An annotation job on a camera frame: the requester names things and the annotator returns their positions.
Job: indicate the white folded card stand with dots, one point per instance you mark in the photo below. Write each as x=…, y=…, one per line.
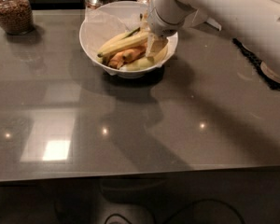
x=213, y=23

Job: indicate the black mesh mat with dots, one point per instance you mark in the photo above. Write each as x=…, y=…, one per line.
x=256, y=63

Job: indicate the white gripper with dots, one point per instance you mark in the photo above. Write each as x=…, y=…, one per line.
x=160, y=24

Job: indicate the pale yellow front banana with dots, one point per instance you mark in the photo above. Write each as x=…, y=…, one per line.
x=145, y=62

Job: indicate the stack of paper bowls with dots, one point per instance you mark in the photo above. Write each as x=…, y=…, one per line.
x=269, y=73

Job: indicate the white bowl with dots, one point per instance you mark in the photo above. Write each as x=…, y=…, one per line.
x=113, y=19

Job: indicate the orange brown ripe banana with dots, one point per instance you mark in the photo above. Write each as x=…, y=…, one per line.
x=127, y=56

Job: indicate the yellow green banana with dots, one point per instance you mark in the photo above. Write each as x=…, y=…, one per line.
x=126, y=43
x=118, y=38

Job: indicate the left glass jar with grains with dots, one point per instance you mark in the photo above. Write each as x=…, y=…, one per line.
x=16, y=16

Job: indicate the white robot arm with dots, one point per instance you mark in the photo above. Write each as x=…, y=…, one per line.
x=255, y=23

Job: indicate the yellow green back banana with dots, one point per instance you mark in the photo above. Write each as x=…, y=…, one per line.
x=118, y=38

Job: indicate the yellow green top banana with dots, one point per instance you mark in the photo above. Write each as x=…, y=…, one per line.
x=126, y=43

